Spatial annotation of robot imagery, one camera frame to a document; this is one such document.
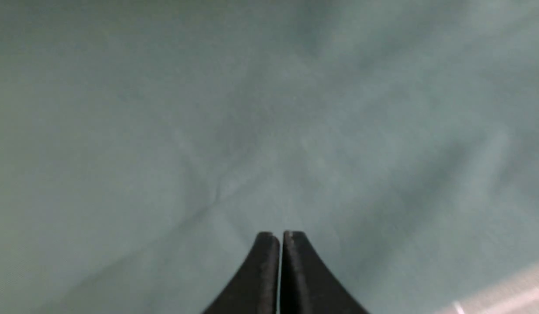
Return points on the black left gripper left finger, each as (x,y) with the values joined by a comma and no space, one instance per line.
(253,288)

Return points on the green long-sleeve top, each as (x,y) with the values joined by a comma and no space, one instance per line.
(144,144)

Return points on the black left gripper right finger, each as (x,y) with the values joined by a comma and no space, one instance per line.
(307,285)

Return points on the grey checked tablecloth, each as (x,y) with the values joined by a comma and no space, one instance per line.
(519,294)

